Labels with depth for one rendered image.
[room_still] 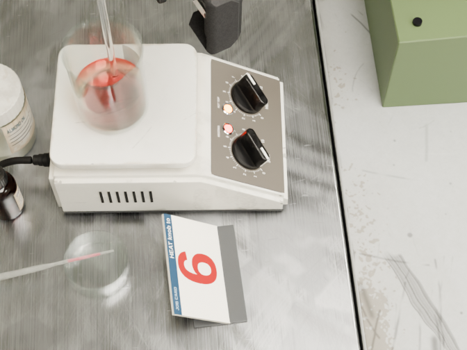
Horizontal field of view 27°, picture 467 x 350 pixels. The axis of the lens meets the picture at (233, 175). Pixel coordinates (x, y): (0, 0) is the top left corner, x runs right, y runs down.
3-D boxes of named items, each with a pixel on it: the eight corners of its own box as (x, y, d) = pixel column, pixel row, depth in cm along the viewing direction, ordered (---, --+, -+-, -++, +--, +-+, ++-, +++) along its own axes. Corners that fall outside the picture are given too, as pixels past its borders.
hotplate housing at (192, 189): (281, 92, 92) (285, 42, 85) (286, 216, 86) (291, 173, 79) (46, 94, 92) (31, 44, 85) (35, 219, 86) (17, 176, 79)
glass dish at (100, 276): (60, 251, 84) (55, 240, 82) (121, 232, 85) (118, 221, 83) (75, 307, 82) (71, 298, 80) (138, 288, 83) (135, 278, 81)
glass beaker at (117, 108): (74, 79, 83) (58, 17, 75) (149, 73, 83) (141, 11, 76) (76, 150, 80) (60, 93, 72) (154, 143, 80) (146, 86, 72)
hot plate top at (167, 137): (197, 48, 85) (197, 42, 84) (197, 169, 79) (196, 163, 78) (60, 49, 85) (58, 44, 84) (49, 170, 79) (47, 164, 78)
